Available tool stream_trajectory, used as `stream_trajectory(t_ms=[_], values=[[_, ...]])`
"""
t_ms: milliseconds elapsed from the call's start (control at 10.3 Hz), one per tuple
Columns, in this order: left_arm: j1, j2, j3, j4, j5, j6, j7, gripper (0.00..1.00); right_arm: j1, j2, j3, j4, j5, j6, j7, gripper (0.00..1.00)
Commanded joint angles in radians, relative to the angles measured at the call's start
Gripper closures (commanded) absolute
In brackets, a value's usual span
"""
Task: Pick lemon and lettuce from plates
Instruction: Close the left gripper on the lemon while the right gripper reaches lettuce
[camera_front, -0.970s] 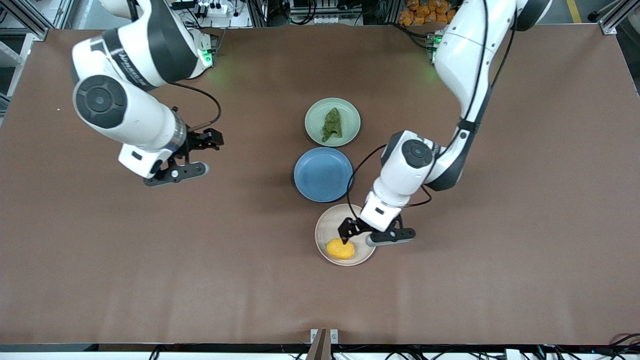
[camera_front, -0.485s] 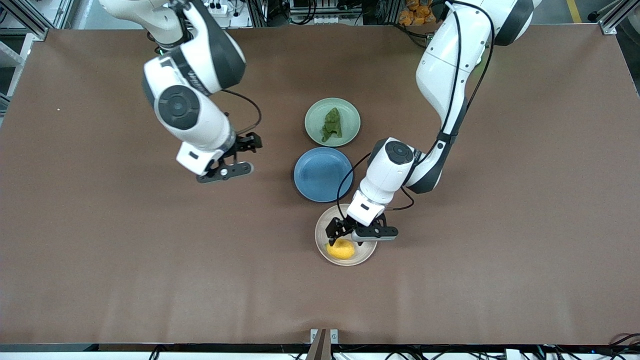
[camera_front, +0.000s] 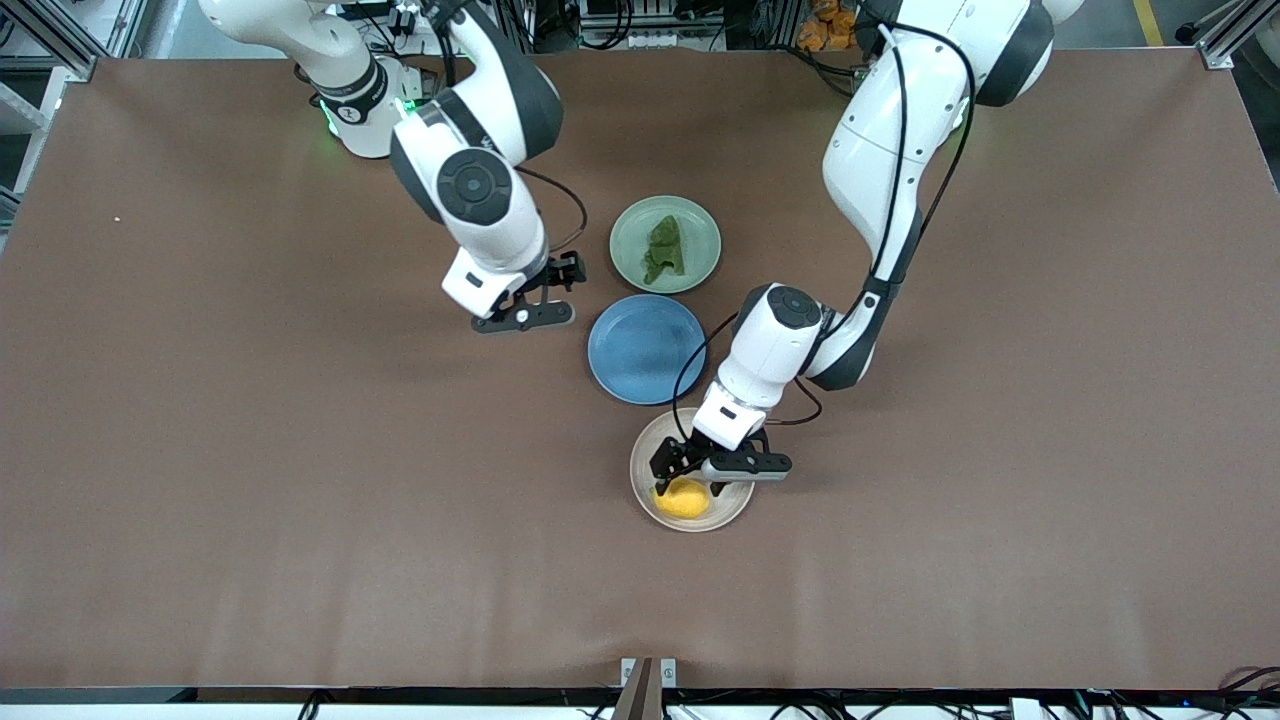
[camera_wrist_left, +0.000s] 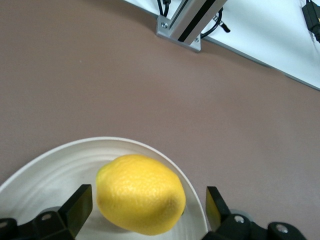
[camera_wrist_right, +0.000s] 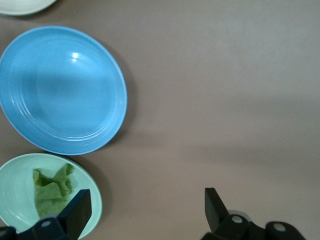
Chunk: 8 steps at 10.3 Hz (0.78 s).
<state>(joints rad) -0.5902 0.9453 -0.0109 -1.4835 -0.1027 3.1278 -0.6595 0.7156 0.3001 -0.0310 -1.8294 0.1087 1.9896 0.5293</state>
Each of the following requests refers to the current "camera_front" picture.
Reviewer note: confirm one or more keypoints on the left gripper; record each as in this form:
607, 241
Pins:
671, 459

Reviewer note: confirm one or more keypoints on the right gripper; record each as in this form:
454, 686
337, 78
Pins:
559, 273

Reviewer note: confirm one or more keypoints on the yellow lemon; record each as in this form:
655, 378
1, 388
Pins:
685, 500

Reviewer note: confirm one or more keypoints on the green lettuce leaf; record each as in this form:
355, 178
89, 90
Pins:
665, 245

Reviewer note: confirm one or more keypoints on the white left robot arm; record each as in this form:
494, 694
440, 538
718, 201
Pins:
880, 150

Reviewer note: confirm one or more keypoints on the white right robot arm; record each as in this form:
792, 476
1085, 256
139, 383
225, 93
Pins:
480, 130

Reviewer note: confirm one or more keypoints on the beige round plate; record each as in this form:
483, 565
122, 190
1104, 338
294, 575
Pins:
690, 524

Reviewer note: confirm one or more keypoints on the blue round plate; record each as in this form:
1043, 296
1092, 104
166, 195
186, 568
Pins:
640, 350

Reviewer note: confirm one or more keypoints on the green round plate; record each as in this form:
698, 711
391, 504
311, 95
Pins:
700, 250

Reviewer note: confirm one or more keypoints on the orange snack bag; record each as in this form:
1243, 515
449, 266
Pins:
825, 25

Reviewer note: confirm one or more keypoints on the brown table mat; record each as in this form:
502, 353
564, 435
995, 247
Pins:
200, 450

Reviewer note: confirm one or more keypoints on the metal edge bracket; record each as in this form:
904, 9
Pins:
648, 680

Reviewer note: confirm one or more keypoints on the aluminium frame profile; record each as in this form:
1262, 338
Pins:
50, 35
1235, 35

